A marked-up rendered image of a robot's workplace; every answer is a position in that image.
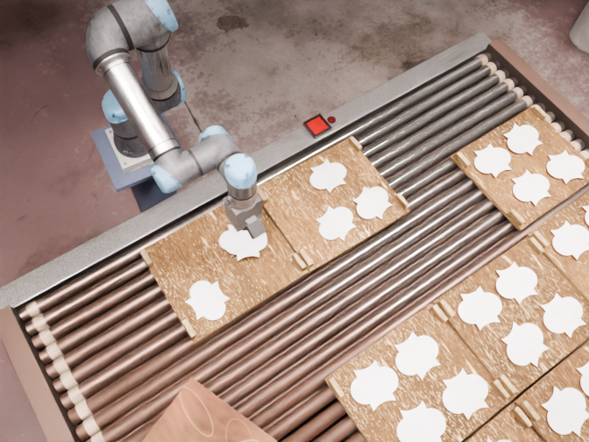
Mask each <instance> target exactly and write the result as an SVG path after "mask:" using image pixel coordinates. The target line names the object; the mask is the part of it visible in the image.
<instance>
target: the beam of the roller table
mask: <svg viewBox="0 0 589 442"><path fill-rule="evenodd" d="M490 42H492V41H491V40H490V39H489V38H488V37H487V36H486V35H485V34H484V33H483V32H478V33H476V34H474V35H473V36H471V37H470V38H468V39H465V40H463V41H461V42H460V43H458V44H456V45H455V46H452V47H450V48H448V49H447V50H445V51H443V52H441V53H439V54H437V55H435V56H434V57H432V58H430V59H428V60H426V61H424V62H422V63H421V64H419V65H417V66H415V67H413V68H411V69H409V70H408V71H406V72H404V73H402V74H400V75H397V76H396V77H395V78H393V79H391V80H389V81H387V82H384V83H382V84H381V85H380V86H378V87H376V88H374V89H371V90H369V91H368V92H366V93H365V94H363V95H361V96H358V97H356V98H355V99H353V100H351V101H350V102H348V103H345V104H343V105H342V106H340V107H338V108H336V109H335V110H332V111H330V112H329V113H327V114H325V115H323V117H324V118H325V120H326V121H327V122H328V120H327V118H328V117H334V118H335V119H336V122H335V123H333V124H331V123H329V122H328V123H329V124H330V126H331V127H332V129H331V131H329V132H327V133H325V134H324V135H322V136H320V137H319V138H317V139H314V138H313V137H312V135H311V134H310V133H309V132H308V130H307V129H306V128H305V127H304V126H303V127H301V128H299V129H297V130H295V131H293V132H290V133H289V134H288V135H286V136H284V137H282V138H280V139H277V140H276V141H274V142H273V143H271V144H269V145H267V146H264V147H263V148H261V149H259V150H258V151H256V152H254V153H251V154H250V155H248V156H249V157H251V158H252V159H253V161H254V163H255V166H256V169H257V179H258V178H259V177H261V176H262V175H265V174H266V173H268V172H270V171H272V170H274V169H276V168H277V167H279V166H281V165H283V164H284V163H286V162H288V161H290V160H292V159H293V158H295V157H297V156H299V155H301V154H302V153H305V152H307V151H308V150H309V149H311V148H313V147H315V146H318V145H319V144H321V143H323V142H324V141H326V140H327V139H330V138H332V137H334V136H335V135H337V134H339V133H340V132H343V131H344V130H346V129H348V128H350V127H352V126H353V125H355V124H357V123H359V122H360V121H362V120H364V119H366V118H369V117H370V116H371V115H373V114H375V113H377V112H378V111H381V110H383V109H385V108H386V107H387V106H389V105H391V104H393V103H395V102H397V101H399V100H401V99H402V98H403V97H405V96H408V95H410V94H412V93H413V92H415V91H417V90H418V89H420V88H422V87H424V86H426V85H428V84H430V83H431V82H433V81H435V80H437V79H438V78H440V77H442V76H444V75H446V74H448V73H450V72H451V71H453V70H455V69H456V68H459V67H461V66H463V65H464V64H465V63H467V62H469V61H471V60H473V59H474V58H475V57H477V56H479V55H480V54H483V53H484V52H485V50H486V48H487V46H488V44H489V43H490ZM227 195H228V189H227V183H226V181H225V179H224V178H223V177H222V176H221V174H220V173H219V172H216V173H214V174H213V175H211V176H209V177H207V178H205V179H203V180H201V181H199V182H197V183H196V184H194V185H192V186H190V187H188V188H186V189H184V190H183V191H181V192H179V193H177V194H175V195H173V196H170V197H169V198H168V199H166V200H164V201H162V202H160V203H157V204H156V205H154V206H153V207H151V208H149V209H147V210H144V211H143V212H141V213H139V214H138V215H136V216H134V217H131V218H130V219H128V220H126V221H124V222H123V223H121V224H119V225H117V226H115V227H113V228H111V229H109V230H108V231H106V232H104V233H102V234H100V235H98V236H96V237H94V238H92V239H91V240H89V241H87V242H85V243H83V244H81V245H79V246H78V247H76V248H74V249H72V250H70V251H68V252H66V253H64V254H62V255H61V256H59V257H57V258H55V259H53V260H51V261H49V262H47V263H46V264H44V265H42V266H40V267H38V268H36V269H34V270H32V271H31V272H29V273H27V274H25V275H23V276H21V277H19V278H17V279H16V280H14V281H12V282H10V283H8V284H6V285H4V286H2V287H1V288H0V310H1V309H3V308H4V307H6V306H8V305H10V306H11V307H12V308H14V309H15V310H17V311H18V310H20V309H22V308H24V307H25V306H26V305H27V304H28V303H30V302H32V301H34V300H35V301H36V300H38V299H40V298H41V297H43V296H45V295H47V294H49V293H51V292H53V291H54V290H56V289H58V288H60V287H61V286H63V285H65V284H67V283H69V282H71V281H72V280H74V279H76V278H78V277H79V276H81V275H83V274H86V273H87V272H88V271H90V270H92V269H94V268H95V267H98V266H100V265H102V264H103V263H104V262H106V261H108V260H111V259H112V258H114V257H116V256H118V255H119V254H121V253H123V252H125V251H127V250H129V249H130V248H132V247H134V246H136V245H137V244H139V243H141V242H143V241H145V240H147V239H149V238H151V237H152V236H154V235H155V234H157V233H159V232H162V231H164V230H165V229H166V228H168V227H170V226H172V225H174V224H176V223H178V222H180V221H181V220H182V219H184V218H186V217H189V216H190V215H192V214H194V213H196V212H197V211H199V210H201V209H203V208H205V207H206V206H208V205H210V204H212V203H214V202H215V201H217V200H219V199H221V198H223V197H224V196H227Z"/></svg>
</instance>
